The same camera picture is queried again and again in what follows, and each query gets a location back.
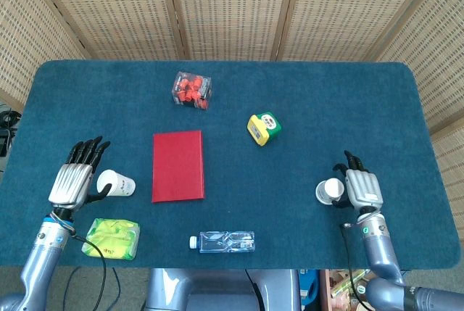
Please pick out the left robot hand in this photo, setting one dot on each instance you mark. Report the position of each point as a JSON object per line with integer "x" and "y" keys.
{"x": 70, "y": 184}

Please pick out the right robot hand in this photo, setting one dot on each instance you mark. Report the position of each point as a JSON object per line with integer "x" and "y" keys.
{"x": 364, "y": 189}

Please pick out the stack of white paper cups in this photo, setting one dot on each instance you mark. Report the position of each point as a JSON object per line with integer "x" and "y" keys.
{"x": 331, "y": 187}

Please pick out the single white paper cup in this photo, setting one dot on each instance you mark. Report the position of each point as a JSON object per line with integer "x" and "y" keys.
{"x": 119, "y": 184}

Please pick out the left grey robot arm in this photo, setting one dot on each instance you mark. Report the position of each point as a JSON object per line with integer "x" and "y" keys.
{"x": 40, "y": 253}

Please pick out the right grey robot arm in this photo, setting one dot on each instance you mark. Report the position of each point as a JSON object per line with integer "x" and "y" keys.
{"x": 380, "y": 253}

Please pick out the blue felt table cover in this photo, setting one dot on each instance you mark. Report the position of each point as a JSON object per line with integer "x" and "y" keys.
{"x": 308, "y": 180}

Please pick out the green wet wipes pack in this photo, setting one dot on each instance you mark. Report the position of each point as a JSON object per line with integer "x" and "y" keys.
{"x": 112, "y": 238}

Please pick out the cardboard box of clutter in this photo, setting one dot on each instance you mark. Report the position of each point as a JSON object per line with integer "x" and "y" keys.
{"x": 337, "y": 289}

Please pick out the red folded cloth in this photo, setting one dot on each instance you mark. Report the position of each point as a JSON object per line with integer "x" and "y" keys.
{"x": 177, "y": 166}

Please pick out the blue plastic object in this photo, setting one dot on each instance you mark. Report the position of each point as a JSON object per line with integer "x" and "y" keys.
{"x": 309, "y": 285}

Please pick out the yellow and green container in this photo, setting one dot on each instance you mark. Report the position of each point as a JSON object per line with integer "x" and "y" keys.
{"x": 262, "y": 128}

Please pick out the clear plastic water bottle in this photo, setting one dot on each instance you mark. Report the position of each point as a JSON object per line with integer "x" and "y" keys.
{"x": 224, "y": 242}

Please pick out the clear box of red caps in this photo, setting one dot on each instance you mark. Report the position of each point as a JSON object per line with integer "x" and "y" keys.
{"x": 190, "y": 90}

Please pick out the grey robot torso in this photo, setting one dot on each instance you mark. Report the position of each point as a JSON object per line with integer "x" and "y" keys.
{"x": 217, "y": 296}

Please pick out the woven wooden folding screen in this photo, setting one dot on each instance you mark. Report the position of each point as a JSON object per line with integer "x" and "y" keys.
{"x": 232, "y": 10}

